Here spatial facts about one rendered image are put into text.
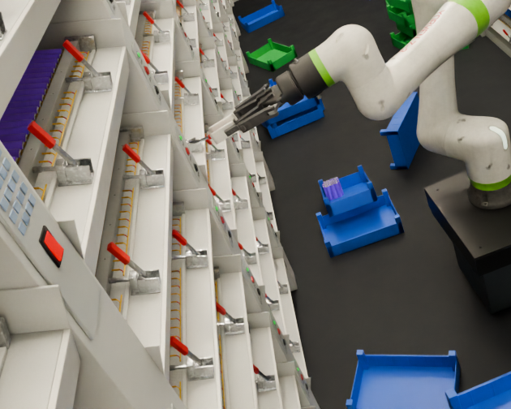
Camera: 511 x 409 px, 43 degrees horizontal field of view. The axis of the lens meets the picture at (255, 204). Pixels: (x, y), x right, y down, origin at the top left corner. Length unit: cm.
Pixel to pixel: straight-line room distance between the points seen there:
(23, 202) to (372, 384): 164
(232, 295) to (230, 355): 17
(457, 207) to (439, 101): 33
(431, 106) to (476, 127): 15
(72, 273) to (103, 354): 8
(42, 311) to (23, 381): 6
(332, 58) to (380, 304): 109
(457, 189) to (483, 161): 22
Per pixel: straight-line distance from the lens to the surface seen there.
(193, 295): 116
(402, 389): 208
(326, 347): 225
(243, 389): 124
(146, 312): 87
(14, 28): 77
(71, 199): 78
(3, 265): 57
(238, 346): 131
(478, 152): 190
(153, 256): 96
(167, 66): 159
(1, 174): 58
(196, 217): 134
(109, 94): 102
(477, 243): 193
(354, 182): 286
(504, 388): 153
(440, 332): 219
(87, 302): 65
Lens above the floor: 166
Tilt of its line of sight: 34 degrees down
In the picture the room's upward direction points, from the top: 25 degrees counter-clockwise
